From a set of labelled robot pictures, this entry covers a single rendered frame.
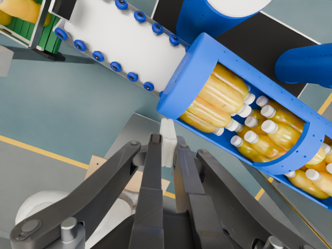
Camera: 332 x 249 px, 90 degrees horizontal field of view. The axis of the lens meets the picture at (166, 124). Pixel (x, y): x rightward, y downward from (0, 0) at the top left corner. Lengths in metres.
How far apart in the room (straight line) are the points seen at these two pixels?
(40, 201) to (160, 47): 0.72
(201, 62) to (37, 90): 1.82
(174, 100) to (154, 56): 0.33
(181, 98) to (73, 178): 2.02
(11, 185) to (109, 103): 1.61
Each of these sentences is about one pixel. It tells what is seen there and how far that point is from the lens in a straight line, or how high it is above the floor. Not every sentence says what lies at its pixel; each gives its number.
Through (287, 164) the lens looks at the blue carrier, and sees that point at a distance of 0.65.
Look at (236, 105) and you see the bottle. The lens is 0.52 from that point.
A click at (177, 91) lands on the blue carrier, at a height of 1.23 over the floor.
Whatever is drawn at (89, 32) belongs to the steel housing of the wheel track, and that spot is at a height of 0.93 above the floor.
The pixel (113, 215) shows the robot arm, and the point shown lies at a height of 1.16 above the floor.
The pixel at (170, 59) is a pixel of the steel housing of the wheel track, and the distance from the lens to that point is 0.74.
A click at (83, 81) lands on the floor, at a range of 1.84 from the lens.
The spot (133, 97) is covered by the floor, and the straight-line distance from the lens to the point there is 1.71.
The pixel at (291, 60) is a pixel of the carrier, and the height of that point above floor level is 0.33.
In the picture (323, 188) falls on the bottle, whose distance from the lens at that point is 0.91.
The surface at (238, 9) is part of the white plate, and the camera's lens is 0.70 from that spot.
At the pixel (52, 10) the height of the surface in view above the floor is 1.05.
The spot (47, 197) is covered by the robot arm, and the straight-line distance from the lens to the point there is 0.78.
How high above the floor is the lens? 1.67
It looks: 71 degrees down
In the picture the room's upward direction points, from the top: 177 degrees clockwise
